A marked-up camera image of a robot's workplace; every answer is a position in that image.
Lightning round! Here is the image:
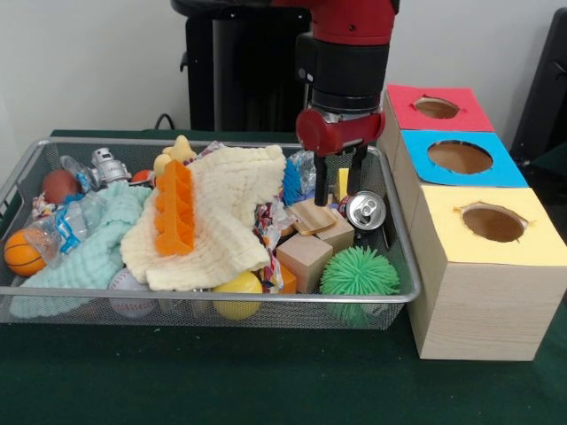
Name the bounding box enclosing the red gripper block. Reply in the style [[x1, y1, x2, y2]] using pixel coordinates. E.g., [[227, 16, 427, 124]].
[[295, 108, 385, 207]]

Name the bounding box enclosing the blue spiky ball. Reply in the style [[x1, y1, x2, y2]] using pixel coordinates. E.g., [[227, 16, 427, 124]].
[[282, 158, 307, 207]]

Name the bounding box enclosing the cream waffle cloth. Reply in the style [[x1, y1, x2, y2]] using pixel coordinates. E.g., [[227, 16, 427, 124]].
[[119, 144, 288, 292]]

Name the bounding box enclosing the orange plastic compartment tray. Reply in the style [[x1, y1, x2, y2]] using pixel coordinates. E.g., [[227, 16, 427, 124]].
[[154, 158, 196, 257]]

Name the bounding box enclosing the wooden box with three holes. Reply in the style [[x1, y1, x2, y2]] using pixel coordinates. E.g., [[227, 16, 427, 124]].
[[376, 83, 567, 362]]

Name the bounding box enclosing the silver soda can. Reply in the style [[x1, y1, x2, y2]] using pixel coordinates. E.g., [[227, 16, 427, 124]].
[[345, 189, 387, 231]]

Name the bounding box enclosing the ridged wooden soap dish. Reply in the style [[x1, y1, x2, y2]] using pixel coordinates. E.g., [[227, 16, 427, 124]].
[[290, 197, 338, 236]]

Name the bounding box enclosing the plain wooden cube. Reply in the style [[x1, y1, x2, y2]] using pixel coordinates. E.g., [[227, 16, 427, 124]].
[[276, 234, 334, 294]]

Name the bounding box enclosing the large green spiky ball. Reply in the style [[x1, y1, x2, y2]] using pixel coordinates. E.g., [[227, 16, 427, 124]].
[[319, 246, 401, 327]]

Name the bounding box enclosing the dark green table cloth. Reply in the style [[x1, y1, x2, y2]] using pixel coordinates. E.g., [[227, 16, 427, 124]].
[[0, 127, 567, 425]]

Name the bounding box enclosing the silver toy robot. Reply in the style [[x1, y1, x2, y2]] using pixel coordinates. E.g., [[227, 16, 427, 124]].
[[86, 147, 132, 189]]

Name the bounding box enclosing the mint green knitted cloth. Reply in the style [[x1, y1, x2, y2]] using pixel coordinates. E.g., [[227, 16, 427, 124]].
[[9, 181, 154, 319]]

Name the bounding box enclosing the small orange basketball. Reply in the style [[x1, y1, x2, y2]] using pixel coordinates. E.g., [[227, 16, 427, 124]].
[[3, 229, 48, 278]]

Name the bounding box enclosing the shallow wire mesh bin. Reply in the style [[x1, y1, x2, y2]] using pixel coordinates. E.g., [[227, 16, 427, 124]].
[[0, 136, 421, 331]]

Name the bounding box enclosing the black power cable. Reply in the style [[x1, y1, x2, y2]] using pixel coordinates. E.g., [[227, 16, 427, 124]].
[[152, 113, 179, 131]]

